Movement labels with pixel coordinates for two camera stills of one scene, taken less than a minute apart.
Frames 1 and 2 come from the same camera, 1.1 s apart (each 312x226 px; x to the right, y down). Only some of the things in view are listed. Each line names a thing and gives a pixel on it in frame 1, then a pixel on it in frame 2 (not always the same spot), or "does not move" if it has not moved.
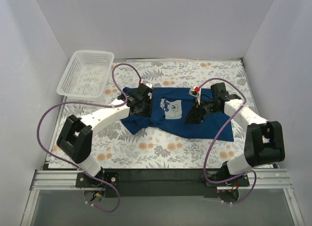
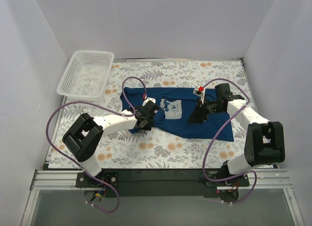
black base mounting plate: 158,183 does not move
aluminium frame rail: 65,180 does not move
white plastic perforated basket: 87,75 does not move
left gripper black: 142,107 -> 143,122
